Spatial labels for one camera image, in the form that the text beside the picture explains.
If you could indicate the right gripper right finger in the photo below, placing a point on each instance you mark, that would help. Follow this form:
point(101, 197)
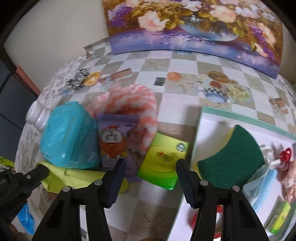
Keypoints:
point(239, 222)

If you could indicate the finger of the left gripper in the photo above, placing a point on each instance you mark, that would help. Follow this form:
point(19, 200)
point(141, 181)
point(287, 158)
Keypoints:
point(16, 188)

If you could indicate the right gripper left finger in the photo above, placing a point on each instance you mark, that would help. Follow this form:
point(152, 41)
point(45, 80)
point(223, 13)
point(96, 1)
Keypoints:
point(62, 220)

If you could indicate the blue surgical face mask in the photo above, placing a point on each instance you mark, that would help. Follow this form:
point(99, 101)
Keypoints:
point(259, 185)

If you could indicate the lime green cloth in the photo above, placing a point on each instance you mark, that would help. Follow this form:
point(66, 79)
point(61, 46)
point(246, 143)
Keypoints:
point(60, 177)

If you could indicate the pink fabric scrunchie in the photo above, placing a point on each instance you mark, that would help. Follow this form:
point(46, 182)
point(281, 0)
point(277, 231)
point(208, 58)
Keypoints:
point(288, 181)

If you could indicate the large green tissue pack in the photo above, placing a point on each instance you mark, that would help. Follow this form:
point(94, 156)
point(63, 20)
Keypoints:
point(159, 164)

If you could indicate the purple cartoon snack pouch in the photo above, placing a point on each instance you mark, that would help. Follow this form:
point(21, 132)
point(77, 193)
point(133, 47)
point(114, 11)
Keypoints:
point(113, 140)

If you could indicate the black white leopard scrunchie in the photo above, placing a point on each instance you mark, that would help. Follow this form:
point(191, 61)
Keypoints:
point(77, 81)

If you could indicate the pink white fuzzy cloth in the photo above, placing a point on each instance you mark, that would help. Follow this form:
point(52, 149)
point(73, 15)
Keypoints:
point(133, 99)

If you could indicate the blue plastic bag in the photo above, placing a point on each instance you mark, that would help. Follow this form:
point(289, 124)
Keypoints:
point(26, 219)

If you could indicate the small green tissue pack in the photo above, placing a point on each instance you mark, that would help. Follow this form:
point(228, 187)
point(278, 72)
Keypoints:
point(278, 218)

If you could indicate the green yellow scrub sponge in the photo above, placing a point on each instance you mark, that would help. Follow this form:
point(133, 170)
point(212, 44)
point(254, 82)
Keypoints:
point(235, 163)

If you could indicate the turquoise plastic container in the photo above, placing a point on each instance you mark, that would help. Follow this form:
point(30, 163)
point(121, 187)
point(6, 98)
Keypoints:
point(70, 138)

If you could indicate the white pill bottle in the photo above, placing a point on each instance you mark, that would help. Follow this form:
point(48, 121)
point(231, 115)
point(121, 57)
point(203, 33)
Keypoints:
point(38, 116)

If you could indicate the white tray with teal rim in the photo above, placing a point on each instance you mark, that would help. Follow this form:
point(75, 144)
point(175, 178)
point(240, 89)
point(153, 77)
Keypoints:
point(212, 135)

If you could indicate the checkered patterned tablecloth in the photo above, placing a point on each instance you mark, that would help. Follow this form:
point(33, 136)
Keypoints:
point(146, 210)

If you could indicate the floral painting canvas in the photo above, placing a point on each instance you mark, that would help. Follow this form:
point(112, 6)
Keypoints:
point(247, 32)

